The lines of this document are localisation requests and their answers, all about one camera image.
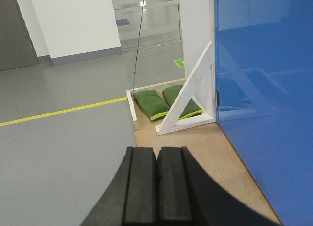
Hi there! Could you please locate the white triangular brace far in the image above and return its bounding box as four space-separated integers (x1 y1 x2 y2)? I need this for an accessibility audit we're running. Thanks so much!
155 41 215 135

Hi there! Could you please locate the white wooden base frame far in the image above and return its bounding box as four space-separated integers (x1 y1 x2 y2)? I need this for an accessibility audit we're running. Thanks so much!
126 78 186 131

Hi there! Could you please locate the green sandbag right of pair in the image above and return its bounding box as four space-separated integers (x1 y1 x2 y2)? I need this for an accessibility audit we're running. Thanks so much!
162 85 203 120

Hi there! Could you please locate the green sandbag of pair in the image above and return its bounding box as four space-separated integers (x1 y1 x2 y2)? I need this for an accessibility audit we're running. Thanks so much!
162 85 203 120
134 90 170 121

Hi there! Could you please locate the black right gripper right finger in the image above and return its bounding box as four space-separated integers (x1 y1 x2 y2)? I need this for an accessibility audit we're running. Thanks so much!
157 147 278 226

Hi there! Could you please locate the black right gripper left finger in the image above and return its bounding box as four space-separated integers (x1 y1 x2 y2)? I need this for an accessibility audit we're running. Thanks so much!
82 147 157 226

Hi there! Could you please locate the blue door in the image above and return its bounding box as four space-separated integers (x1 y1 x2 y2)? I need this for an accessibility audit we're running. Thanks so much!
215 0 313 226

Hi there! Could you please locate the steel guy wire far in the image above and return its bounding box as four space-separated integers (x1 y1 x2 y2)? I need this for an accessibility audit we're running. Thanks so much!
131 0 147 94

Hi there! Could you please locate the brown plywood door base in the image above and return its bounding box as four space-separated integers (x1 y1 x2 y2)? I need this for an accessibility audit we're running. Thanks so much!
134 100 281 226

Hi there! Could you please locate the silver door hinge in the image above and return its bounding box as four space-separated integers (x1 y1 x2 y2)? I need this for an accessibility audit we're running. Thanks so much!
215 91 219 107

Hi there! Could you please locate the white door frame post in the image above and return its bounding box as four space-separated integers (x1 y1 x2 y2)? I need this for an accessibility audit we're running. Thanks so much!
179 0 216 117

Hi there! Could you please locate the green sandbag left of pair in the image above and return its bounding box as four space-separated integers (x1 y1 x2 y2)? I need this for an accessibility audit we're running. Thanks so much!
134 90 170 121

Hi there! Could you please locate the grey brown door background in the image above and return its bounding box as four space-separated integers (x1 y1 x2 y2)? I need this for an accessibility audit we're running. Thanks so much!
0 0 39 71

